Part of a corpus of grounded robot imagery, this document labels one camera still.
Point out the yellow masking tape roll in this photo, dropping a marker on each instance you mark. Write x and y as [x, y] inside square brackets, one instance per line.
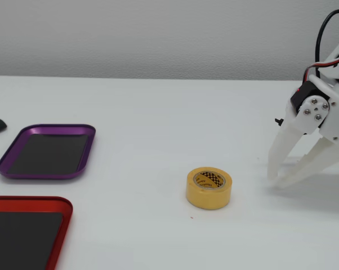
[207, 197]

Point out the red metal dish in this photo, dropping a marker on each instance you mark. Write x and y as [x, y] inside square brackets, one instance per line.
[31, 203]

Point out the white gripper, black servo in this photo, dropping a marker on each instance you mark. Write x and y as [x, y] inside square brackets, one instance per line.
[313, 110]

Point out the purple metal dish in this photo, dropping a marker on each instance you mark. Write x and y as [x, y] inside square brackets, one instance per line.
[82, 132]

